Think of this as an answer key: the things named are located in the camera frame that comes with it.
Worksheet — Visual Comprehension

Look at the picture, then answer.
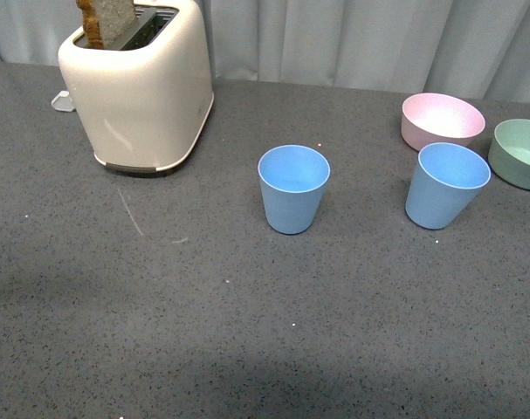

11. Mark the blue cup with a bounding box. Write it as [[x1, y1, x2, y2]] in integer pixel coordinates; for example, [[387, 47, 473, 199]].
[[405, 142, 491, 230], [258, 145, 330, 235]]

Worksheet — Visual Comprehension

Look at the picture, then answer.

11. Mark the cream white toaster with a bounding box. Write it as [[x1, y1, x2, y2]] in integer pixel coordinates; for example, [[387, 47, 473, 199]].
[[58, 1, 214, 173]]

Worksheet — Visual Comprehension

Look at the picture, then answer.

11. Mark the pink bowl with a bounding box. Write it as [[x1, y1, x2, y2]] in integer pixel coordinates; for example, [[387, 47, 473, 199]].
[[401, 93, 485, 151]]

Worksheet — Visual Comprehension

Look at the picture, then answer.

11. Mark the white toaster lever knob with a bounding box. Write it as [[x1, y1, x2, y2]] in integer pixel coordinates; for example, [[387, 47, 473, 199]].
[[51, 90, 75, 113]]

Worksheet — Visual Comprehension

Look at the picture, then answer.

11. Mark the slice of toast bread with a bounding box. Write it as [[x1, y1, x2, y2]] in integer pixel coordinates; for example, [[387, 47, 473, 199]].
[[75, 0, 136, 49]]

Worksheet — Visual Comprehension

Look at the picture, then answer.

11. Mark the green bowl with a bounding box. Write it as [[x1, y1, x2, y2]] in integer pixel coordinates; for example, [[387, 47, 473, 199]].
[[488, 119, 530, 190]]

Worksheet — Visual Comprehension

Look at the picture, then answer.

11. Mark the grey curtain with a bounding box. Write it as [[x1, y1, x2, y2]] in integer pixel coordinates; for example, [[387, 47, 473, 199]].
[[0, 0, 530, 104]]

